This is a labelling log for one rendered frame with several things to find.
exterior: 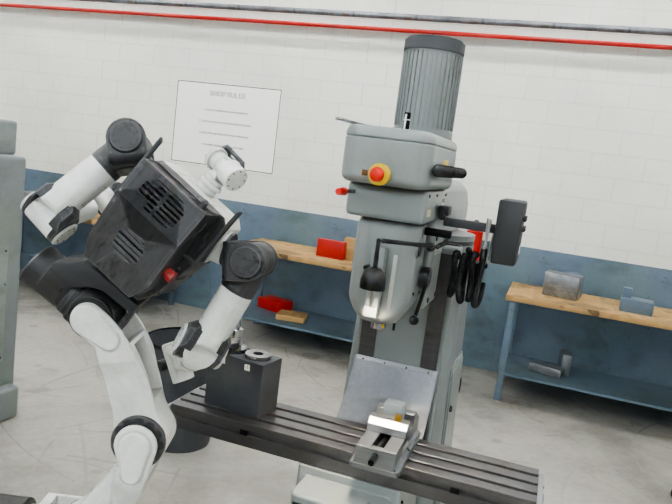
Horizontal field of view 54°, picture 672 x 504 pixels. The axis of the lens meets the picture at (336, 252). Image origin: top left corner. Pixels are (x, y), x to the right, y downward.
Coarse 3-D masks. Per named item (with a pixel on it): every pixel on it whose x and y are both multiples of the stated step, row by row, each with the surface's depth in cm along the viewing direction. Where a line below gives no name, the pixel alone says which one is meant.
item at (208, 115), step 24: (192, 96) 690; (216, 96) 681; (240, 96) 673; (264, 96) 664; (192, 120) 693; (216, 120) 684; (240, 120) 675; (264, 120) 667; (192, 144) 696; (216, 144) 687; (240, 144) 678; (264, 144) 669; (264, 168) 672
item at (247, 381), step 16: (240, 352) 223; (256, 352) 224; (208, 368) 225; (224, 368) 221; (240, 368) 218; (256, 368) 215; (272, 368) 220; (208, 384) 225; (224, 384) 222; (240, 384) 219; (256, 384) 216; (272, 384) 222; (208, 400) 226; (224, 400) 222; (240, 400) 219; (256, 400) 216; (272, 400) 224; (256, 416) 217
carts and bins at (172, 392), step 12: (156, 336) 398; (168, 336) 405; (156, 348) 369; (168, 372) 369; (204, 372) 374; (168, 384) 370; (180, 384) 370; (192, 384) 372; (168, 396) 372; (180, 396) 372; (180, 432) 377; (192, 432) 380; (180, 444) 378; (192, 444) 382; (204, 444) 390
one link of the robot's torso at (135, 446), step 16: (128, 432) 169; (144, 432) 169; (128, 448) 169; (144, 448) 169; (128, 464) 169; (144, 464) 170; (112, 480) 171; (128, 480) 170; (144, 480) 171; (96, 496) 176; (112, 496) 174; (128, 496) 174
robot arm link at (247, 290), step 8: (264, 248) 164; (272, 256) 168; (272, 264) 168; (264, 272) 164; (256, 280) 165; (232, 288) 164; (240, 288) 164; (248, 288) 165; (256, 288) 167; (240, 296) 165; (248, 296) 166
